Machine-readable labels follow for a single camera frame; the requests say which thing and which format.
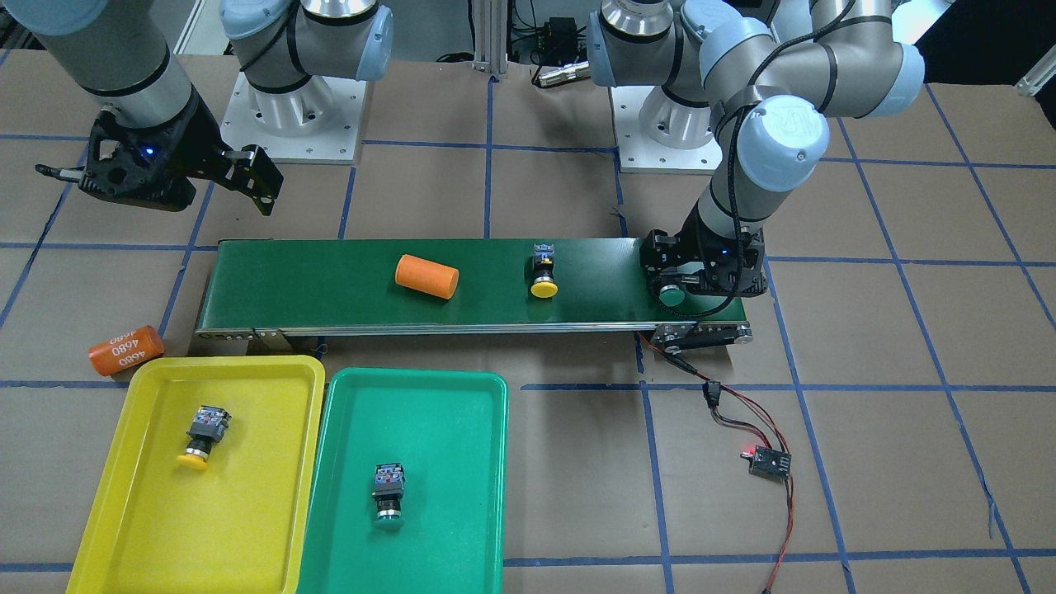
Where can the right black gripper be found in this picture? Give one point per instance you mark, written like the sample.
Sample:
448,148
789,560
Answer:
198,137

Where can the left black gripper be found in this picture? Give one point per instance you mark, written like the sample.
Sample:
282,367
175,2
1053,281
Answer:
662,252

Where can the green push button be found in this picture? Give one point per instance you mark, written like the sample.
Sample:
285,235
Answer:
389,486
671,293

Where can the yellow push button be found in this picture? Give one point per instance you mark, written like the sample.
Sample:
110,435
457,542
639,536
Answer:
543,284
207,428

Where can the orange cylinder with 4680 print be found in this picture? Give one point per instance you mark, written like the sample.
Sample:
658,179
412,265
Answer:
126,351

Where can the plain orange cylinder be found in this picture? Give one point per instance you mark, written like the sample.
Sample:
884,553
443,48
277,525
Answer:
425,276

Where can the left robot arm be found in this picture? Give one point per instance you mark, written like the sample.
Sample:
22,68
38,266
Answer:
769,99

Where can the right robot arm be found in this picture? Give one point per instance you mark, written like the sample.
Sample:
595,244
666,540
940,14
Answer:
222,91

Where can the green conveyor belt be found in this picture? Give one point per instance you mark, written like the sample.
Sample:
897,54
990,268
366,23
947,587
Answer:
276,290

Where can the black sensor circuit board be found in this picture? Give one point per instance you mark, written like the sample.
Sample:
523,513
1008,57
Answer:
771,464

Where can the black power adapter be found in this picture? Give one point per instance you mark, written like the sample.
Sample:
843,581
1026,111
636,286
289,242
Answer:
558,41

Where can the green plastic tray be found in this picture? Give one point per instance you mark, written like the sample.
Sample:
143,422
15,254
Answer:
449,430

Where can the yellow plastic tray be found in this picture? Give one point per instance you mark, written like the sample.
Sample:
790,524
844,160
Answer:
236,527

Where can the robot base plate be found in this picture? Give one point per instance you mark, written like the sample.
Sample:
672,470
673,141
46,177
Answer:
665,129
316,124

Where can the silver cable connector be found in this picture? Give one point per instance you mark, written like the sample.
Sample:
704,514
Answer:
569,73

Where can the aluminium frame post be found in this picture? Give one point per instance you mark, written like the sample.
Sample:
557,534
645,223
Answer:
489,29

